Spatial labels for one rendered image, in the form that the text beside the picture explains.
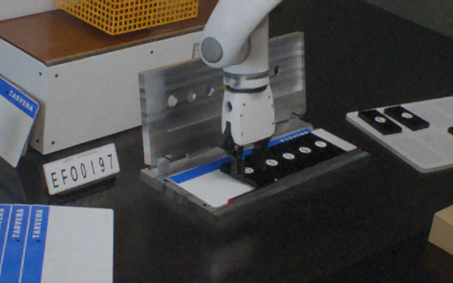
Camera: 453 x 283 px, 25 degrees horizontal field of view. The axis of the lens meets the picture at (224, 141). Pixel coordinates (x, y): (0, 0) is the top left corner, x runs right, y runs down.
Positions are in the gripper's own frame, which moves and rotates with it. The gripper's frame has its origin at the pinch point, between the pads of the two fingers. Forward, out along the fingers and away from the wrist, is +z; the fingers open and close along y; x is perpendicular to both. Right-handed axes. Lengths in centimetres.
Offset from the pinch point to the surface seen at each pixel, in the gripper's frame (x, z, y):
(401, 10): 130, 22, 231
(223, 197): -2.3, 3.4, -9.0
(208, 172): 6.0, 1.6, -4.9
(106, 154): 17.2, -3.5, -20.0
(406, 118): 0, 3, 51
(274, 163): 0.1, 1.7, 7.2
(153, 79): 11.0, -17.5, -12.8
